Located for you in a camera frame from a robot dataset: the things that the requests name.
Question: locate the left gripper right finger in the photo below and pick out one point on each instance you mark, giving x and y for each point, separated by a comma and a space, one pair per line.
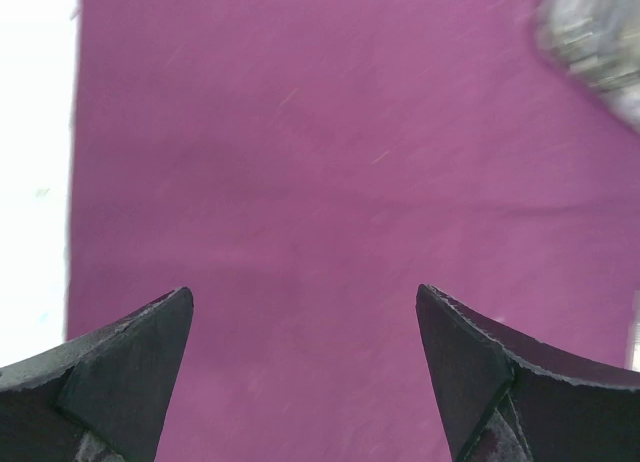
505, 396

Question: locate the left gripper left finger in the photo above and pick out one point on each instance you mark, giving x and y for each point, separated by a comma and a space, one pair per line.
102, 396

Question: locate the purple cloth wrap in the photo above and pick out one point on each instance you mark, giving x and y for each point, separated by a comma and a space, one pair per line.
303, 166

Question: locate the steel instrument tray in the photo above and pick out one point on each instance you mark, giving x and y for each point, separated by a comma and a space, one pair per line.
597, 43

